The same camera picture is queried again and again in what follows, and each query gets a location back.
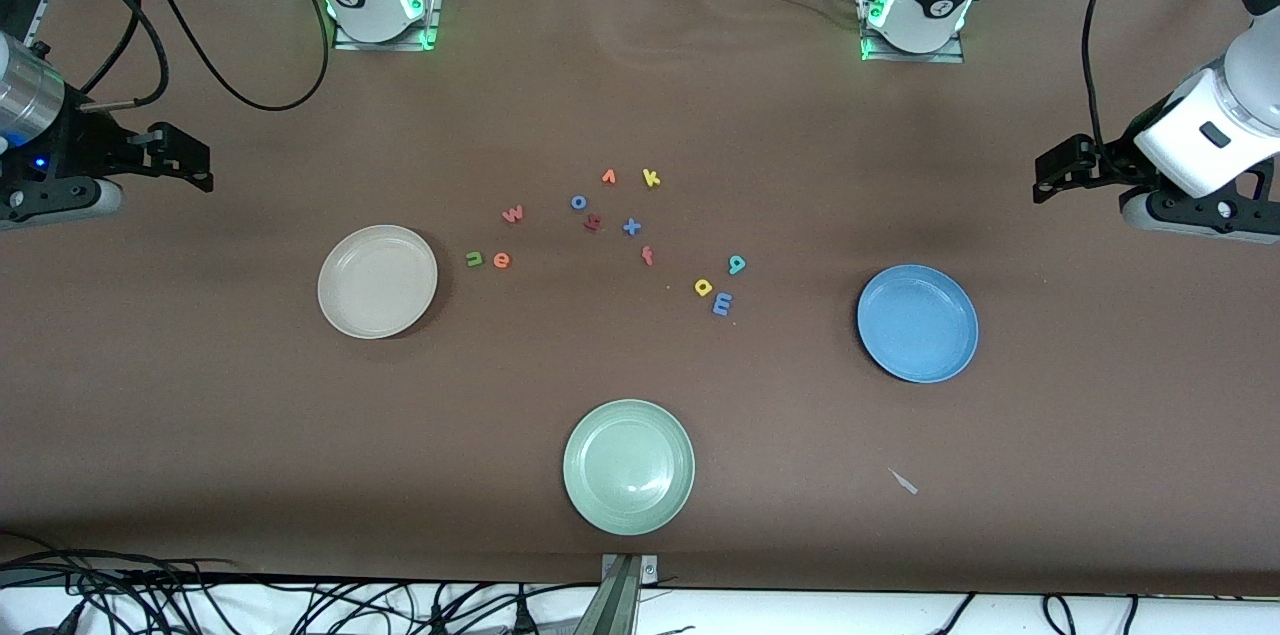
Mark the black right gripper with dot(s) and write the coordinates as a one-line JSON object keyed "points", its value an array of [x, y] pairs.
{"points": [[82, 146]]}

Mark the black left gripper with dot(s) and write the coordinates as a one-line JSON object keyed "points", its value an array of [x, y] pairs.
{"points": [[1113, 159]]}

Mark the pink-red foam letter w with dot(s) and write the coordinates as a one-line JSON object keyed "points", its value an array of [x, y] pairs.
{"points": [[512, 213]]}

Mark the teal foam letter g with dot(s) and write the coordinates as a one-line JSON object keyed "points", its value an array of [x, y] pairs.
{"points": [[737, 261]]}

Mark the blue foam letter m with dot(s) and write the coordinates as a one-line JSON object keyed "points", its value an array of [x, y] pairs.
{"points": [[722, 304]]}

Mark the blue plate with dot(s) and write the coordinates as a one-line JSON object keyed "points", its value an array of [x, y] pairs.
{"points": [[917, 323]]}

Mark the beige plate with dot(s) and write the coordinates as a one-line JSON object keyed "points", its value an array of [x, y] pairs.
{"points": [[377, 281]]}

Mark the small white paper scrap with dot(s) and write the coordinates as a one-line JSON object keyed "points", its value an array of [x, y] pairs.
{"points": [[903, 481]]}

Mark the brown table cover mat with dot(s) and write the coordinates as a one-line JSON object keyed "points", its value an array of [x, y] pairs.
{"points": [[640, 95]]}

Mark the pale green plate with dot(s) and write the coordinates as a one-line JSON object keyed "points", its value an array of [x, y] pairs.
{"points": [[629, 467]]}

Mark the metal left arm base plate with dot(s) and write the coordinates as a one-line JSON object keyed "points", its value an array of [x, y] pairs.
{"points": [[915, 58]]}

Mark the aluminium frame profile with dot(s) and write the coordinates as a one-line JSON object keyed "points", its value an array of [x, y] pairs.
{"points": [[38, 20]]}

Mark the aluminium frame post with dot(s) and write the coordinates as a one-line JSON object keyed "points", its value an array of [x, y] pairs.
{"points": [[620, 605]]}

